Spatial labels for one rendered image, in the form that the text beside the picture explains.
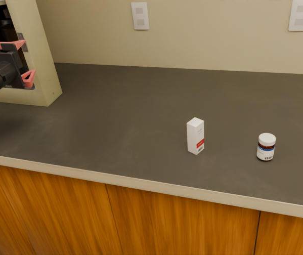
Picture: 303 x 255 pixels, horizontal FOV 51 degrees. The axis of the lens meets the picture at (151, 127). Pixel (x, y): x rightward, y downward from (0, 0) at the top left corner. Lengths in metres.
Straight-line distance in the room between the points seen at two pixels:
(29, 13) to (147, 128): 0.57
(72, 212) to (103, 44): 0.79
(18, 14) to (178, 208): 0.81
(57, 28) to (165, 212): 1.05
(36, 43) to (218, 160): 0.76
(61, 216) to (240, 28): 1.00
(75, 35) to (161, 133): 0.79
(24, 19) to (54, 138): 0.42
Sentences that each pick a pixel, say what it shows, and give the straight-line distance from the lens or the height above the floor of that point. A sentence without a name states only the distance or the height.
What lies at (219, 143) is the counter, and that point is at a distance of 0.98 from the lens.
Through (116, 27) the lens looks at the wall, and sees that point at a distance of 1.51.
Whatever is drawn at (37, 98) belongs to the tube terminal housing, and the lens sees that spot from 1.31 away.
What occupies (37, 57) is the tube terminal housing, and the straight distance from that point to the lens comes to 1.25.
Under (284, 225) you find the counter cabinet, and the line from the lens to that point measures 0.94.
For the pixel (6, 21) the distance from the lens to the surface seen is 1.32.
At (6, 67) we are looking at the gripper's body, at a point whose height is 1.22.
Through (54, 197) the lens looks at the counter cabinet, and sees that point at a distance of 1.17.
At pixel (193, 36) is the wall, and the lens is 1.41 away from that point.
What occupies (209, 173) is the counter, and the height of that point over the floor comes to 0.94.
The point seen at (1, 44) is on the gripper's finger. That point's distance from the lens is 1.00.
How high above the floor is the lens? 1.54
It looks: 35 degrees down
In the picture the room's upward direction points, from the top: 7 degrees counter-clockwise
